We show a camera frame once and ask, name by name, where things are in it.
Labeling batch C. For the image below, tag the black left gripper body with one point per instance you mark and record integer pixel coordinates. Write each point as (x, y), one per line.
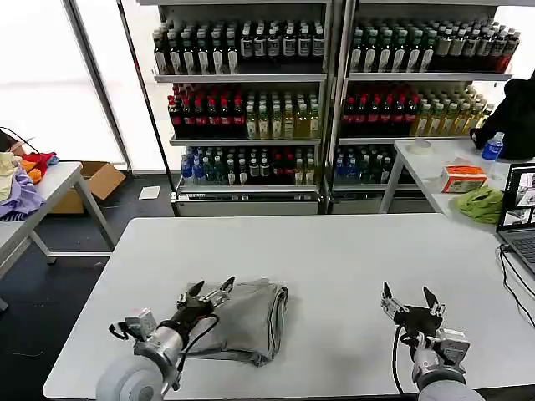
(192, 311)

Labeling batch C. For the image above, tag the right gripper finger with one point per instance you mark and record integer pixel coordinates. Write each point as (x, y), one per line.
(392, 307)
(434, 305)

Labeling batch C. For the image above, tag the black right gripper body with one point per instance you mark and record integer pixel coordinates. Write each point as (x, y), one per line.
(418, 319)

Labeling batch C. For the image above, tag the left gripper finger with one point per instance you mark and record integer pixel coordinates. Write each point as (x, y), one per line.
(190, 294)
(219, 293)

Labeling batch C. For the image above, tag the grey printed t-shirt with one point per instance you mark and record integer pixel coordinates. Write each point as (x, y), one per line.
(251, 321)

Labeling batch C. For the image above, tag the white paper sheet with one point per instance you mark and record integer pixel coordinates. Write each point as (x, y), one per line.
(149, 193)

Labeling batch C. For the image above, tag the green cloth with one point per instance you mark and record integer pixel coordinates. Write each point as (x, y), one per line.
(480, 204)

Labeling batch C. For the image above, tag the orange tissue box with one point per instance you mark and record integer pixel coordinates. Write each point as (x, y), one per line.
(464, 179)

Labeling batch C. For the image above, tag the grey laptop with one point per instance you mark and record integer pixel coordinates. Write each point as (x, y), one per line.
(520, 200)

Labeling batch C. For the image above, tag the white desk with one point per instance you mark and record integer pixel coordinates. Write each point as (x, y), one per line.
(426, 167)

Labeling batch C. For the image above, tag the brown cardboard box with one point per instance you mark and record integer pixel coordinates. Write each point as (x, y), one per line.
(98, 177)

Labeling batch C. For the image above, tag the white tape roll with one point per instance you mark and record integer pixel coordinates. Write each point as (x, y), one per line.
(420, 147)

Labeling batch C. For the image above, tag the blue-label water bottle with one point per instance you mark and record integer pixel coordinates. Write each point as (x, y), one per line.
(493, 148)

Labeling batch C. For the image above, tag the white side table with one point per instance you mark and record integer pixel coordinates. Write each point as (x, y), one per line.
(58, 179)

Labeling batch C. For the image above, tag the shelf rack with bottles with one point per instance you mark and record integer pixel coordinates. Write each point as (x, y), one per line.
(246, 104)
(418, 100)

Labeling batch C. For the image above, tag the purple cloth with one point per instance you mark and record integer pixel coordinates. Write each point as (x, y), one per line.
(21, 194)

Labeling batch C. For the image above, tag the orange cloth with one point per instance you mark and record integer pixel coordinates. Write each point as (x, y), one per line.
(34, 173)

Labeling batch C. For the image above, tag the red cloth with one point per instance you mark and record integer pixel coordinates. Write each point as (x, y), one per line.
(39, 159)

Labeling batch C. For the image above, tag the black bag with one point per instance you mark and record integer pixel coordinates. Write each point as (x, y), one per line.
(520, 117)

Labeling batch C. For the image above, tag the black leaning pole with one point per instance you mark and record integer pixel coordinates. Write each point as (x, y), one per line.
(144, 87)

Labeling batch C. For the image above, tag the cream cloth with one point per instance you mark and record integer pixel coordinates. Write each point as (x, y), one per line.
(7, 175)

